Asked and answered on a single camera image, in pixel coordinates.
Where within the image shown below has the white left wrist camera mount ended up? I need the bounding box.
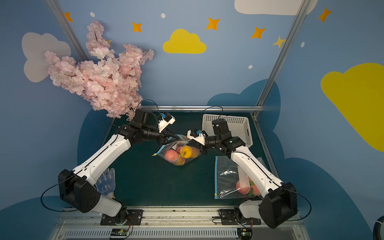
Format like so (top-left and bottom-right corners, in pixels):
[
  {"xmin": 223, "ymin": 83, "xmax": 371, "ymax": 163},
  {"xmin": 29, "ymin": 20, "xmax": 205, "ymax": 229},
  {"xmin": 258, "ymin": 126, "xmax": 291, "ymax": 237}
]
[{"xmin": 158, "ymin": 113, "xmax": 176, "ymax": 133}]

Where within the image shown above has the aluminium frame post right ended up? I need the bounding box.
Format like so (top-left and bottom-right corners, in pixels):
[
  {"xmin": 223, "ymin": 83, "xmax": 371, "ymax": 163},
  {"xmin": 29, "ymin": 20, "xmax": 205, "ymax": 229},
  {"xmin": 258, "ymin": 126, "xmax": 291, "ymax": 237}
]
[{"xmin": 252, "ymin": 0, "xmax": 312, "ymax": 120}]

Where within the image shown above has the aluminium frame post left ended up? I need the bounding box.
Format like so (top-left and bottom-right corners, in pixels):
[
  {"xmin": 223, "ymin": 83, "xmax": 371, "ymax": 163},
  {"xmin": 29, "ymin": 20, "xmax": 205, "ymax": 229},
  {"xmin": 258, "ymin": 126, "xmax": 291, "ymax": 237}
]
[{"xmin": 45, "ymin": 0, "xmax": 89, "ymax": 61}]

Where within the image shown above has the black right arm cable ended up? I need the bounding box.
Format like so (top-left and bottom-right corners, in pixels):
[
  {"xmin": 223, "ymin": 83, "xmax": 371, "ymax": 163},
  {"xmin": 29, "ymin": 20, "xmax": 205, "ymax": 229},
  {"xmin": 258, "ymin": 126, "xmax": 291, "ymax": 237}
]
[{"xmin": 281, "ymin": 185, "xmax": 312, "ymax": 222}]

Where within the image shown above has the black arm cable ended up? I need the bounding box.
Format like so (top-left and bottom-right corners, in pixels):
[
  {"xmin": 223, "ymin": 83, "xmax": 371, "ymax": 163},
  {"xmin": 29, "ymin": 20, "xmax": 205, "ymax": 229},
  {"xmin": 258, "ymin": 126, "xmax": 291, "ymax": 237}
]
[
  {"xmin": 281, "ymin": 185, "xmax": 312, "ymax": 222},
  {"xmin": 40, "ymin": 179, "xmax": 79, "ymax": 213}
]

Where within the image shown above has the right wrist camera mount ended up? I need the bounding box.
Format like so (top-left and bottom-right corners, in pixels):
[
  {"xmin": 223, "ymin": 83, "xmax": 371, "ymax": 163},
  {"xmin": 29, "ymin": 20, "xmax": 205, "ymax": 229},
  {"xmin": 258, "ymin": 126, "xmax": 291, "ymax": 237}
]
[{"xmin": 187, "ymin": 129, "xmax": 206, "ymax": 146}]

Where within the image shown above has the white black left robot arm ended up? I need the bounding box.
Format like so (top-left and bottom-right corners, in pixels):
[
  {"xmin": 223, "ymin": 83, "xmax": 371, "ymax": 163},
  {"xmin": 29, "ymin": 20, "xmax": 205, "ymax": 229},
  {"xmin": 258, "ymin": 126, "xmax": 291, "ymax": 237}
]
[{"xmin": 58, "ymin": 109, "xmax": 175, "ymax": 218}]

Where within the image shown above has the pink peach large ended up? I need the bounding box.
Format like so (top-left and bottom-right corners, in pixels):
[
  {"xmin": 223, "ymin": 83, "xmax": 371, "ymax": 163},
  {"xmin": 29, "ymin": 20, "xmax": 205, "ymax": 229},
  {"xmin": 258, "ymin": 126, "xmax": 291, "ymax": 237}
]
[{"xmin": 249, "ymin": 185, "xmax": 261, "ymax": 196}]

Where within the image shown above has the aluminium frame post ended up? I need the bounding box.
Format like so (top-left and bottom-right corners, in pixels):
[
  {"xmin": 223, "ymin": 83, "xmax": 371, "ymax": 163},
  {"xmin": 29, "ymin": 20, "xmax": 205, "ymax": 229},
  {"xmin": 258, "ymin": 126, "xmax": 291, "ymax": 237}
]
[
  {"xmin": 252, "ymin": 0, "xmax": 312, "ymax": 120},
  {"xmin": 45, "ymin": 0, "xmax": 89, "ymax": 61}
]

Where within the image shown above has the white blue dotted work glove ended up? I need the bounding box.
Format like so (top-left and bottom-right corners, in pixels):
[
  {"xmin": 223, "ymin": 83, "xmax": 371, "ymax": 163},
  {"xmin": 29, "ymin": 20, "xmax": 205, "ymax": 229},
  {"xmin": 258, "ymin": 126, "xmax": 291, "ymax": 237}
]
[{"xmin": 95, "ymin": 168, "xmax": 116, "ymax": 199}]

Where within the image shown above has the white perforated plastic basket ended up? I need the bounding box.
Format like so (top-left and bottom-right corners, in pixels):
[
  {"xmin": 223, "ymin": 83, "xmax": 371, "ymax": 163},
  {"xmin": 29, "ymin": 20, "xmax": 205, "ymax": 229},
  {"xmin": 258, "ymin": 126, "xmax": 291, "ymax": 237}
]
[{"xmin": 202, "ymin": 114, "xmax": 253, "ymax": 148}]

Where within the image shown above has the left green circuit board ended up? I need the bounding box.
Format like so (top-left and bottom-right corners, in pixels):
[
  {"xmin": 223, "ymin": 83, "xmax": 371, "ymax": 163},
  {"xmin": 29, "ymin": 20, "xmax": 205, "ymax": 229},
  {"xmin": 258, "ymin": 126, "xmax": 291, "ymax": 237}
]
[{"xmin": 110, "ymin": 229, "xmax": 129, "ymax": 239}]

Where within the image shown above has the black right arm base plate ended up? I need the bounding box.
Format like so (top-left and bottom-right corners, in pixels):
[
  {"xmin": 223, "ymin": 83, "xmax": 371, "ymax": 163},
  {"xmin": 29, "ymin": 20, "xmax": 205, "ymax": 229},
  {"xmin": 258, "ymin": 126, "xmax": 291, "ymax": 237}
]
[{"xmin": 218, "ymin": 209, "xmax": 262, "ymax": 226}]

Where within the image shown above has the clear zip-top bag blue zipper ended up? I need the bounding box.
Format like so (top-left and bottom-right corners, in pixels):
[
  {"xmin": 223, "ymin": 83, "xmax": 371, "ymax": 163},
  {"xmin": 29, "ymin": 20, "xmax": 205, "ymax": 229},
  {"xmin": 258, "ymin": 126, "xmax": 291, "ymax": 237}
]
[{"xmin": 215, "ymin": 154, "xmax": 275, "ymax": 200}]

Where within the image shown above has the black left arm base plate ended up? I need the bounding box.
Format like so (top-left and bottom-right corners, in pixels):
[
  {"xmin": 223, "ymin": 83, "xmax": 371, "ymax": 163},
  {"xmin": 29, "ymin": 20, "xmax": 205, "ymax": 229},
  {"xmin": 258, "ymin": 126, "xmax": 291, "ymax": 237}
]
[{"xmin": 100, "ymin": 209, "xmax": 144, "ymax": 226}]

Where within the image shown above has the aluminium frame rail back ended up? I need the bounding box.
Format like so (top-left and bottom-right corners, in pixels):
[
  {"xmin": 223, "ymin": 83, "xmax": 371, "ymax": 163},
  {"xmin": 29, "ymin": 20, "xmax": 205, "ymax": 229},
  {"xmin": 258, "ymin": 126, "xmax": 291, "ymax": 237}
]
[{"xmin": 141, "ymin": 105, "xmax": 264, "ymax": 113}]

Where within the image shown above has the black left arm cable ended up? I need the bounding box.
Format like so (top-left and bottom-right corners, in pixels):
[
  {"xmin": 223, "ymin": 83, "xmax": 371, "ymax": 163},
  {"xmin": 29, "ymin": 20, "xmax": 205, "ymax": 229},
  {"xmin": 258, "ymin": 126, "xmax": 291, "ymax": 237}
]
[{"xmin": 40, "ymin": 179, "xmax": 79, "ymax": 213}]

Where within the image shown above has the yellow peach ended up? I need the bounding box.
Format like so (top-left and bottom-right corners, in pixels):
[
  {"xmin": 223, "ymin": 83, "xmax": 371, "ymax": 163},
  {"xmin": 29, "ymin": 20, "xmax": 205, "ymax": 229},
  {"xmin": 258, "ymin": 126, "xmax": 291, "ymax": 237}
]
[
  {"xmin": 181, "ymin": 146, "xmax": 193, "ymax": 159},
  {"xmin": 174, "ymin": 158, "xmax": 186, "ymax": 166}
]

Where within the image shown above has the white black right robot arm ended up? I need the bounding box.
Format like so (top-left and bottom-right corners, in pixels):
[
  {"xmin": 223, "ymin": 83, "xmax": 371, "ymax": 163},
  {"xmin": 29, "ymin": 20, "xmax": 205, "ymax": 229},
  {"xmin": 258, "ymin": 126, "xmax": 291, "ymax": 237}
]
[{"xmin": 189, "ymin": 119, "xmax": 298, "ymax": 229}]

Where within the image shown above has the pink blossom artificial tree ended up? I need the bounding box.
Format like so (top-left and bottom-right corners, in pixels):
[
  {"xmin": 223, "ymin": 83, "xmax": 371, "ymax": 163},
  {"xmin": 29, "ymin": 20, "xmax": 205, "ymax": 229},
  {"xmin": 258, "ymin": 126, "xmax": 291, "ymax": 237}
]
[{"xmin": 45, "ymin": 21, "xmax": 155, "ymax": 120}]

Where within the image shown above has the pink peach with leaf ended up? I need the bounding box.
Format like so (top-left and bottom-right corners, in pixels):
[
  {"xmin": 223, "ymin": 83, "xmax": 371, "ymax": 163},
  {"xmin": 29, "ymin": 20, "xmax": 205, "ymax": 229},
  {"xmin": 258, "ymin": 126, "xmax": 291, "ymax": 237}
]
[{"xmin": 236, "ymin": 181, "xmax": 251, "ymax": 195}]

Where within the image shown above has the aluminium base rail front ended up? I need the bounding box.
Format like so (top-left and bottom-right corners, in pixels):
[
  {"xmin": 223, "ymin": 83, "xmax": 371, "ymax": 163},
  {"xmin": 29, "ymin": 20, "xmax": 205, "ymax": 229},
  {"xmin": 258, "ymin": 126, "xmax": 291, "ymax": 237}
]
[{"xmin": 50, "ymin": 206, "xmax": 310, "ymax": 240}]

